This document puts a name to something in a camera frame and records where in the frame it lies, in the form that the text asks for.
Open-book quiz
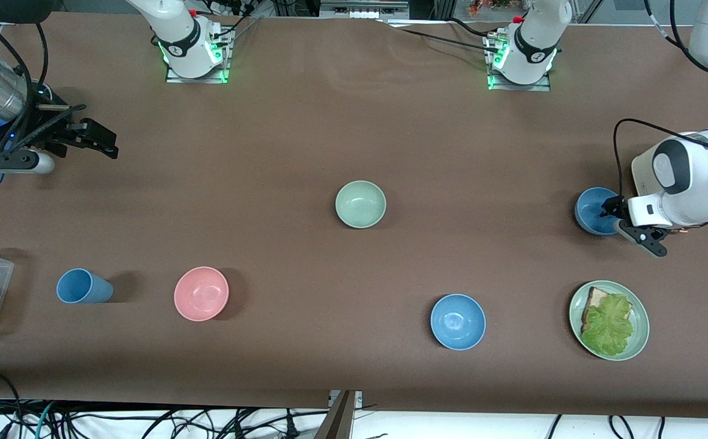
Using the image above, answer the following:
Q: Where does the bread slice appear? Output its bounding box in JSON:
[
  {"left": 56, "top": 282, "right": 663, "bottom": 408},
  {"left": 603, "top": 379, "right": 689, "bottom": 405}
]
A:
[{"left": 581, "top": 287, "right": 634, "bottom": 333}]

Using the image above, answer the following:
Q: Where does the power strip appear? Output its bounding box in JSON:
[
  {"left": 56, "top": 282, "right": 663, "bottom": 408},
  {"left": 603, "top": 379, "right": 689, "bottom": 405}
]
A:
[{"left": 205, "top": 0, "right": 255, "bottom": 16}]

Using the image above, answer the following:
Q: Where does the dark wedge-shaped post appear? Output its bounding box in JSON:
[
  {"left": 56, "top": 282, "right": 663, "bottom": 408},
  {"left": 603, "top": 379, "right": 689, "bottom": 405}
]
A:
[{"left": 313, "top": 390, "right": 358, "bottom": 439}]

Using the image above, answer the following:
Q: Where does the blue cup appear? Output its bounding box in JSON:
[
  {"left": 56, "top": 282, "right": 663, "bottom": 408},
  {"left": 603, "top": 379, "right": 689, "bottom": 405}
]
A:
[{"left": 56, "top": 268, "right": 114, "bottom": 304}]

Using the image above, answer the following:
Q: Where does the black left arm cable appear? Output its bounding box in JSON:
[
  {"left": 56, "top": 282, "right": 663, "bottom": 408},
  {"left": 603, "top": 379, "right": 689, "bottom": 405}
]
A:
[{"left": 612, "top": 118, "right": 708, "bottom": 205}]

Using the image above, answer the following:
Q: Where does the green lettuce leaf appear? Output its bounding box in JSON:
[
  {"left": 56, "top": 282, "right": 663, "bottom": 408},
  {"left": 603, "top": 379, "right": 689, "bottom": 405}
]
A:
[{"left": 581, "top": 294, "right": 635, "bottom": 357}]

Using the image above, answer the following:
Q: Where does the teal cable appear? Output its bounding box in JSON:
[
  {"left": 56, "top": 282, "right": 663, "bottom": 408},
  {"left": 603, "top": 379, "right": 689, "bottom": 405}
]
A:
[{"left": 35, "top": 401, "right": 57, "bottom": 439}]

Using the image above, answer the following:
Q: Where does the blue bowl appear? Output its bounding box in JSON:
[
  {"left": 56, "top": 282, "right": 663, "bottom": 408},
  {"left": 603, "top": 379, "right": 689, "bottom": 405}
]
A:
[
  {"left": 575, "top": 187, "right": 623, "bottom": 236},
  {"left": 430, "top": 294, "right": 487, "bottom": 351}
]

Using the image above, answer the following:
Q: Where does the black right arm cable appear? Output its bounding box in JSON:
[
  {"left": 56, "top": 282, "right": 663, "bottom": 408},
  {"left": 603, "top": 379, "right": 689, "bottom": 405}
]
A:
[{"left": 0, "top": 0, "right": 50, "bottom": 150}]

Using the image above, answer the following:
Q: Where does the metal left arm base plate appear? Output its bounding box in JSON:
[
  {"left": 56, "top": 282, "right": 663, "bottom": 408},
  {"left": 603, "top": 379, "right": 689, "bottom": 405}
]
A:
[{"left": 487, "top": 34, "right": 553, "bottom": 92}]

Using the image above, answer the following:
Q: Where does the small metal bracket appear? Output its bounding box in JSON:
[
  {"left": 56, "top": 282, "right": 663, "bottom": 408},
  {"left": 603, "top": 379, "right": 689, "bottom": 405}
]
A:
[{"left": 328, "top": 390, "right": 364, "bottom": 408}]

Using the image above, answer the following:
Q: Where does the cream toaster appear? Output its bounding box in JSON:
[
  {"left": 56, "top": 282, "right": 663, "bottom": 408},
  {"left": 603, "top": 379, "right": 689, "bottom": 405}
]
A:
[{"left": 631, "top": 151, "right": 708, "bottom": 234}]

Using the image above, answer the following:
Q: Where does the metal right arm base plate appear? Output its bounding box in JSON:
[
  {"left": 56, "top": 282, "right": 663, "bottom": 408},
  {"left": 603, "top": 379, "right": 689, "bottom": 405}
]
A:
[{"left": 165, "top": 27, "right": 233, "bottom": 84}]

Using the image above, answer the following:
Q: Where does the colourful snack bag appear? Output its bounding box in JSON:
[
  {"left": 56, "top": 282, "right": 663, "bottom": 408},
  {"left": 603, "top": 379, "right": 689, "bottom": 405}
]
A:
[{"left": 467, "top": 0, "right": 529, "bottom": 16}]

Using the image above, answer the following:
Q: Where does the green plate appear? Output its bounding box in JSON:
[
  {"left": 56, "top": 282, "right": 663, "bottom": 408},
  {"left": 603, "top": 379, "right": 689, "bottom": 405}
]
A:
[{"left": 569, "top": 280, "right": 650, "bottom": 362}]

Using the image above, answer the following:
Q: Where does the green bowl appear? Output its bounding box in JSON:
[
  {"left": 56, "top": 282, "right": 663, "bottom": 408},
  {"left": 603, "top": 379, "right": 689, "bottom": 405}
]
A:
[{"left": 335, "top": 180, "right": 387, "bottom": 229}]

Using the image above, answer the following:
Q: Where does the pink bowl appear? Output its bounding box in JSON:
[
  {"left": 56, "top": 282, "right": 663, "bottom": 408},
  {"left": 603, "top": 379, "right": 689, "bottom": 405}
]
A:
[{"left": 174, "top": 266, "right": 230, "bottom": 322}]

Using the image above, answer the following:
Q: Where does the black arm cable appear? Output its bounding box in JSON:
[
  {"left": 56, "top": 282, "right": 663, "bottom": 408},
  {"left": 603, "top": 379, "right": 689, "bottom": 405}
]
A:
[
  {"left": 612, "top": 118, "right": 708, "bottom": 205},
  {"left": 0, "top": 0, "right": 50, "bottom": 150}
]

